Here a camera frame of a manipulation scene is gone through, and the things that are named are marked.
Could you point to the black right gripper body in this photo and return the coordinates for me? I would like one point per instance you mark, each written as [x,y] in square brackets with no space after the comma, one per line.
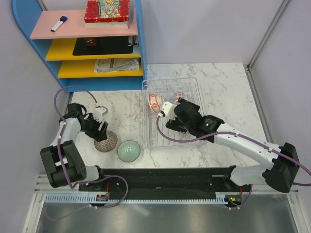
[176,125]

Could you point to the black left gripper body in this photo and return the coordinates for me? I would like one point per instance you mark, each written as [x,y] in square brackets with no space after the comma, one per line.
[91,127]

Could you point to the brown lattice bowl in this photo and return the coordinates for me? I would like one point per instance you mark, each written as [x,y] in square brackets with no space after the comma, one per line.
[107,145]

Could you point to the blue triangle pattern bowl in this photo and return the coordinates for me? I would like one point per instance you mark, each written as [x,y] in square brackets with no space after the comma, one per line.
[177,96]

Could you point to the orange floral bowl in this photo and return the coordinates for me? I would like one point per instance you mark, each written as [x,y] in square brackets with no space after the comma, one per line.
[155,101]

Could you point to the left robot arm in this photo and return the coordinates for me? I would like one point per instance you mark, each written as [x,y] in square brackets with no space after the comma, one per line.
[62,161]

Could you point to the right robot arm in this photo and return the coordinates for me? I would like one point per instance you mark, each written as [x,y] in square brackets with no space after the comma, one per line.
[277,165]

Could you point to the pale green bowl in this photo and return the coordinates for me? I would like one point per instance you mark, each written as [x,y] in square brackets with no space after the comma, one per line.
[128,151]

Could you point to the folded newspaper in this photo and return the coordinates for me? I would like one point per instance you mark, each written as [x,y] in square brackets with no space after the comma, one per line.
[114,65]

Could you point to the blue shelf unit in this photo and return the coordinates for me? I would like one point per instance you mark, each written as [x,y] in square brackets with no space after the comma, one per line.
[67,57]

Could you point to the dark red box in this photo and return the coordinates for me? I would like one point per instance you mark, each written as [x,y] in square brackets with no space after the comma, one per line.
[90,41]

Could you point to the red patterned book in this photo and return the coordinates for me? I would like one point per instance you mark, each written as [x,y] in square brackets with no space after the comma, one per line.
[107,14]

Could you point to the blue white marker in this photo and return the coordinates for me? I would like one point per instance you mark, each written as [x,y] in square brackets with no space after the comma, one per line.
[59,23]

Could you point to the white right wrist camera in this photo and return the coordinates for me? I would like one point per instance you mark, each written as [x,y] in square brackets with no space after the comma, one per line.
[167,110]

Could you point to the white wire dish rack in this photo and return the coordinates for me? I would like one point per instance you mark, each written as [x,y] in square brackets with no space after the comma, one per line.
[156,134]

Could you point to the white slotted cable duct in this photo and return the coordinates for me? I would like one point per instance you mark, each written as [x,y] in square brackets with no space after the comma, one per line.
[96,199]

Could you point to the aluminium frame post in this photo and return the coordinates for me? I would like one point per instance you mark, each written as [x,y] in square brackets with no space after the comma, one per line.
[275,20]

